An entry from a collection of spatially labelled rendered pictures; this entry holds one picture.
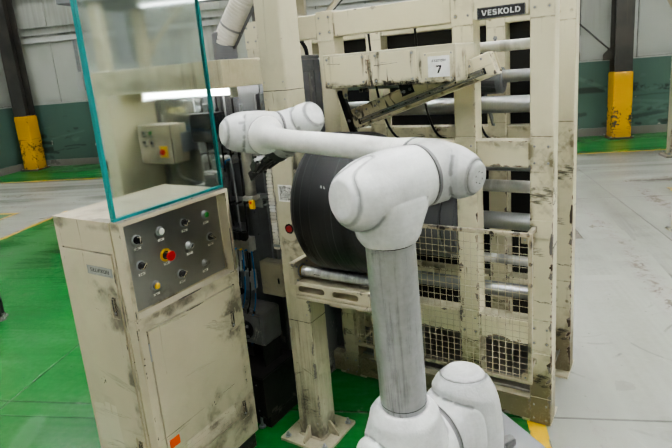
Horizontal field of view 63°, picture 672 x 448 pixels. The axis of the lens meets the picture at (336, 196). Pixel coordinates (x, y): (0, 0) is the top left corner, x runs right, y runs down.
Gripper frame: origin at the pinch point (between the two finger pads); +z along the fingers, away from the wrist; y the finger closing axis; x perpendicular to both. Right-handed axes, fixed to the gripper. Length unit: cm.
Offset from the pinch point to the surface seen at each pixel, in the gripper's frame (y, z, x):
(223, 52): 47, 62, 83
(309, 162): 30.7, 11.6, 2.3
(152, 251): -24, 52, -5
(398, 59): 75, -13, 28
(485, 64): 97, -32, 11
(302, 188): 24.7, 14.3, -6.1
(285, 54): 39, 9, 48
